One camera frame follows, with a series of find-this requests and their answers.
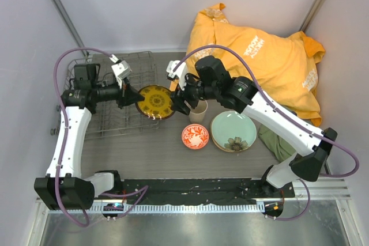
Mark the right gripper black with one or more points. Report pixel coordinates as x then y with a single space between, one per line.
180 96

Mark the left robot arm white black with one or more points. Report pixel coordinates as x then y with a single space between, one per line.
63 183

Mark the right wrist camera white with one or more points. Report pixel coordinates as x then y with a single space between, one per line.
176 73

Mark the light green flower plate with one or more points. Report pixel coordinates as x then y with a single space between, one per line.
233 132

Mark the wire dish rack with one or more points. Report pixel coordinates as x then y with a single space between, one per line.
108 120

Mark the white orange patterned bowl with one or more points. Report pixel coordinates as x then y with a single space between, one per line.
195 136

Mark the beige tall cup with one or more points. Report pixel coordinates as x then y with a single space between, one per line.
197 114

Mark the slotted cable duct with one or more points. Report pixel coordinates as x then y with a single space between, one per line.
200 209

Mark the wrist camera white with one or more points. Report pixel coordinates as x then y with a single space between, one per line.
121 69
176 73

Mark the olive green cloth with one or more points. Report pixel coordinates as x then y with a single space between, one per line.
280 148

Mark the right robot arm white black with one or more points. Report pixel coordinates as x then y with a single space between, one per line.
241 94

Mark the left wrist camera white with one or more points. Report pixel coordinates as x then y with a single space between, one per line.
121 69

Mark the yellow patterned plate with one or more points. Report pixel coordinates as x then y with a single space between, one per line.
157 102

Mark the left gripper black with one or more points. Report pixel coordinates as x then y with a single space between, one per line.
127 95

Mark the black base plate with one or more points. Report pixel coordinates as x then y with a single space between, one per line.
194 192

